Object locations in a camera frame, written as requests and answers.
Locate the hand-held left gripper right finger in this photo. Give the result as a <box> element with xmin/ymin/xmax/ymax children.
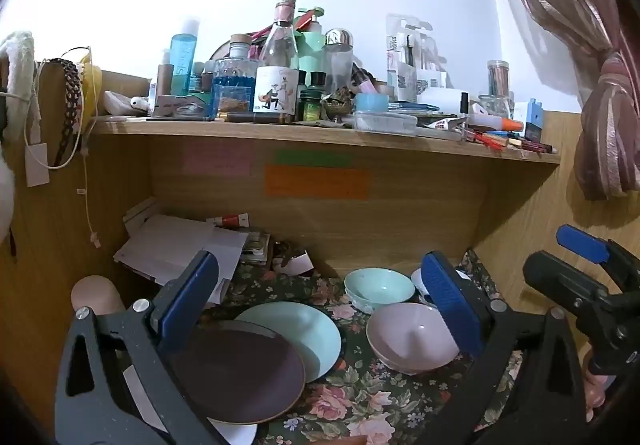
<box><xmin>420</xmin><ymin>251</ymin><xmax>588</xmax><ymax>445</ymax></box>

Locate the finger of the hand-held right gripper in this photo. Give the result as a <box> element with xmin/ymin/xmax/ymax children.
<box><xmin>522</xmin><ymin>251</ymin><xmax>616</xmax><ymax>322</ymax></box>
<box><xmin>556</xmin><ymin>224</ymin><xmax>640</xmax><ymax>287</ymax></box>

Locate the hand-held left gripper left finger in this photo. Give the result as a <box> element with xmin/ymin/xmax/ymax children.
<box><xmin>54</xmin><ymin>250</ymin><xmax>221</xmax><ymax>445</ymax></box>

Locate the white patterned bowl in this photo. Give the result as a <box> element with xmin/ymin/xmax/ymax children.
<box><xmin>411</xmin><ymin>267</ymin><xmax>441</xmax><ymax>308</ymax></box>

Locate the pink bowl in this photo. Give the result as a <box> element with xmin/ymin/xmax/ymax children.
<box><xmin>366</xmin><ymin>302</ymin><xmax>461</xmax><ymax>375</ymax></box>

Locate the mint green bowl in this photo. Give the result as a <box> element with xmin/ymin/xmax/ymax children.
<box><xmin>344</xmin><ymin>268</ymin><xmax>417</xmax><ymax>315</ymax></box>

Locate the dark brown plate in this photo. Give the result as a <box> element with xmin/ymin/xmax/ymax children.
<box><xmin>172</xmin><ymin>320</ymin><xmax>307</xmax><ymax>426</ymax></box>

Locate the mint green plate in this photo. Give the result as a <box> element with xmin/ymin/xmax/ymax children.
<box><xmin>234</xmin><ymin>301</ymin><xmax>342</xmax><ymax>383</ymax></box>

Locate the person's right hand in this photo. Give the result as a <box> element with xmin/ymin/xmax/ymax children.
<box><xmin>584</xmin><ymin>369</ymin><xmax>610</xmax><ymax>422</ymax></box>

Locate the pile of white papers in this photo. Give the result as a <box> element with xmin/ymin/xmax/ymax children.
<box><xmin>114</xmin><ymin>197</ymin><xmax>251</xmax><ymax>306</ymax></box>

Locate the stack of photo cards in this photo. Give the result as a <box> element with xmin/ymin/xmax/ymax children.
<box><xmin>240</xmin><ymin>230</ymin><xmax>274</xmax><ymax>269</ymax></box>

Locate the pink mug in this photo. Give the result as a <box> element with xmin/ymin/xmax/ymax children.
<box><xmin>71</xmin><ymin>276</ymin><xmax>126</xmax><ymax>317</ymax></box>

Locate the red and white tube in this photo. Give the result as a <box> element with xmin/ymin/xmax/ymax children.
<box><xmin>206</xmin><ymin>212</ymin><xmax>250</xmax><ymax>229</ymax></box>

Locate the small pink paper box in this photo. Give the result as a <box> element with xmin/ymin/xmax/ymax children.
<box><xmin>278</xmin><ymin>251</ymin><xmax>314</xmax><ymax>277</ymax></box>

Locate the floral tablecloth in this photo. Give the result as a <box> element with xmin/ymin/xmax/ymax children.
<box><xmin>200</xmin><ymin>247</ymin><xmax>523</xmax><ymax>445</ymax></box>

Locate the pile of pens and lipsticks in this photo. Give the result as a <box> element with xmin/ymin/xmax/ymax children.
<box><xmin>461</xmin><ymin>125</ymin><xmax>559</xmax><ymax>156</ymax></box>

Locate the blue and white box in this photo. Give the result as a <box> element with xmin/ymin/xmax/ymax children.
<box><xmin>513</xmin><ymin>98</ymin><xmax>544</xmax><ymax>142</ymax></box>

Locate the orange capped glue stick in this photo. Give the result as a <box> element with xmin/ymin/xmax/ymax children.
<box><xmin>469</xmin><ymin>113</ymin><xmax>525</xmax><ymax>134</ymax></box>

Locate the pink sticky note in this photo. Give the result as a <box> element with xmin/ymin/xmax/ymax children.
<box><xmin>182</xmin><ymin>142</ymin><xmax>252</xmax><ymax>177</ymax></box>

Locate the empty glass jar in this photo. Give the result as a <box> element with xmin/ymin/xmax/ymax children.
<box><xmin>478</xmin><ymin>95</ymin><xmax>514</xmax><ymax>119</ymax></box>

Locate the orange sticky note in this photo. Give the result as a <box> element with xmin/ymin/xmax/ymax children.
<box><xmin>264</xmin><ymin>165</ymin><xmax>372</xmax><ymax>200</ymax></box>

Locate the clear jar of metallic sticks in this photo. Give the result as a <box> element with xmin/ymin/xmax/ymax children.
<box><xmin>487</xmin><ymin>59</ymin><xmax>511</xmax><ymax>99</ymax></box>

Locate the clear plastic container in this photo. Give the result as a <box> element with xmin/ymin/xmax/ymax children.
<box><xmin>352</xmin><ymin>111</ymin><xmax>419</xmax><ymax>136</ymax></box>

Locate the green sticky note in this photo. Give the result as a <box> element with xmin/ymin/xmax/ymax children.
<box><xmin>274</xmin><ymin>150</ymin><xmax>353</xmax><ymax>168</ymax></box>

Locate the gold and black tube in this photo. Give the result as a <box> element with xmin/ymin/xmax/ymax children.
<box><xmin>215</xmin><ymin>112</ymin><xmax>294</xmax><ymax>125</ymax></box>

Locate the silver foil packaging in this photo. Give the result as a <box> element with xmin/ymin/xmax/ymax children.
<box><xmin>154</xmin><ymin>94</ymin><xmax>214</xmax><ymax>119</ymax></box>

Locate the white cosmetic tube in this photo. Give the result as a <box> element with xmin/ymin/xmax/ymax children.
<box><xmin>416</xmin><ymin>90</ymin><xmax>463</xmax><ymax>112</ymax></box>

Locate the blue round jar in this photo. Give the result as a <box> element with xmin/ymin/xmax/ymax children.
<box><xmin>354</xmin><ymin>93</ymin><xmax>390</xmax><ymax>114</ymax></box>

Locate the white cardboard box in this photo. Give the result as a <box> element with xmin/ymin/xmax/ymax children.
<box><xmin>415</xmin><ymin>70</ymin><xmax>449</xmax><ymax>92</ymax></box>

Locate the brown tube bottle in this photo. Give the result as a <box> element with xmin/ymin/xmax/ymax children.
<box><xmin>156</xmin><ymin>63</ymin><xmax>175</xmax><ymax>102</ymax></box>

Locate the square blue liquid glass bottle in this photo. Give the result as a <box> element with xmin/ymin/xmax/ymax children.
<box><xmin>212</xmin><ymin>34</ymin><xmax>259</xmax><ymax>119</ymax></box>

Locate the gold ornate dish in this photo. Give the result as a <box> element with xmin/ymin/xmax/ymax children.
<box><xmin>320</xmin><ymin>91</ymin><xmax>354</xmax><ymax>126</ymax></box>

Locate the black patterned headband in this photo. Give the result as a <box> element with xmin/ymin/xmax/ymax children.
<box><xmin>51</xmin><ymin>57</ymin><xmax>84</xmax><ymax>169</ymax></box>

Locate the yellow headband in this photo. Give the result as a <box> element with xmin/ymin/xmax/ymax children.
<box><xmin>79</xmin><ymin>52</ymin><xmax>104</xmax><ymax>126</ymax></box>

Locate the dark green small bottle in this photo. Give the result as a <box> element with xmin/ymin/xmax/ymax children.
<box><xmin>298</xmin><ymin>71</ymin><xmax>327</xmax><ymax>122</ymax></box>

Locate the blue toner bottle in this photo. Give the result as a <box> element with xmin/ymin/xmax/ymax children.
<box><xmin>170</xmin><ymin>19</ymin><xmax>202</xmax><ymax>96</ymax></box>

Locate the clear illustrated label glass bottle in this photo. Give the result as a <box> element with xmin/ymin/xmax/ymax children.
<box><xmin>254</xmin><ymin>0</ymin><xmax>301</xmax><ymax>116</ymax></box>

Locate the interdental brush package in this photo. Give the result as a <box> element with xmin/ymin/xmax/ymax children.
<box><xmin>385</xmin><ymin>14</ymin><xmax>435</xmax><ymax>92</ymax></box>

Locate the clear bottle with silver cap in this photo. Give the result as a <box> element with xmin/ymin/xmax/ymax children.
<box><xmin>322</xmin><ymin>28</ymin><xmax>357</xmax><ymax>92</ymax></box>

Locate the white fluffy headband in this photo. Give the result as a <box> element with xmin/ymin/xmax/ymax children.
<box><xmin>0</xmin><ymin>31</ymin><xmax>37</xmax><ymax>142</ymax></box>

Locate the mint green pump bottle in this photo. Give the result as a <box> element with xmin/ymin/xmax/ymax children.
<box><xmin>297</xmin><ymin>6</ymin><xmax>327</xmax><ymax>76</ymax></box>

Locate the thin cord with pink charm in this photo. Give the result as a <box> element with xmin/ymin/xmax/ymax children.
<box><xmin>76</xmin><ymin>125</ymin><xmax>102</xmax><ymax>247</ymax></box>

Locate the white charger with cable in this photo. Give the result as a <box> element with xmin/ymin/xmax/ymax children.
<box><xmin>0</xmin><ymin>47</ymin><xmax>93</xmax><ymax>188</ymax></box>

